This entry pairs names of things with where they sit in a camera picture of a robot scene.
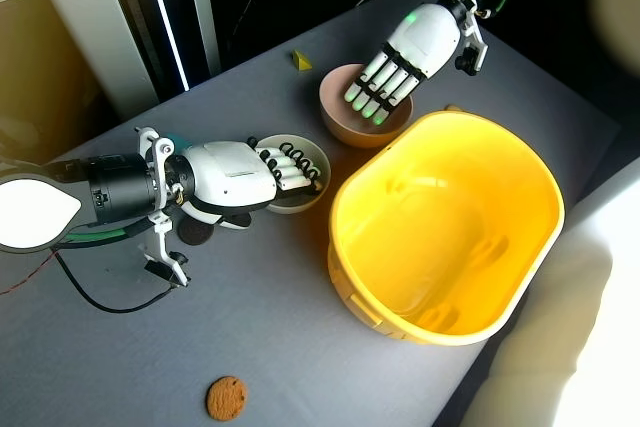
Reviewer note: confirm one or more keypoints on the small beige bowl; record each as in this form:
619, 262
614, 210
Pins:
295, 206

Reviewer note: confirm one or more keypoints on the large pink bowl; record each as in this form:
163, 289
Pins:
350, 132

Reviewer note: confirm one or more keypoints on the yellow plastic tub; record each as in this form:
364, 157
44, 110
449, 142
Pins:
425, 227

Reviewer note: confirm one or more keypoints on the dark chocolate sandwich cookie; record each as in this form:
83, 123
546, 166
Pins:
195, 236

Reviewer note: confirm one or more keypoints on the yellow triangle block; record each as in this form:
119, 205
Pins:
301, 62

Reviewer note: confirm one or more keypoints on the grey table cloth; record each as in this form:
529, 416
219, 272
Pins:
125, 347

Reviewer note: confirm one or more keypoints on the round brown cookie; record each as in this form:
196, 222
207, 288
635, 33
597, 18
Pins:
226, 398

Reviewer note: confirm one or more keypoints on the small orange toy piece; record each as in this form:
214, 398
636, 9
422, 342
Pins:
452, 107

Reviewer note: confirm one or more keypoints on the blurred cream foreground object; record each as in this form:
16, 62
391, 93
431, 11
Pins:
575, 322

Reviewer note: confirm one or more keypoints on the white frame column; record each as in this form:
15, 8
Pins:
85, 7

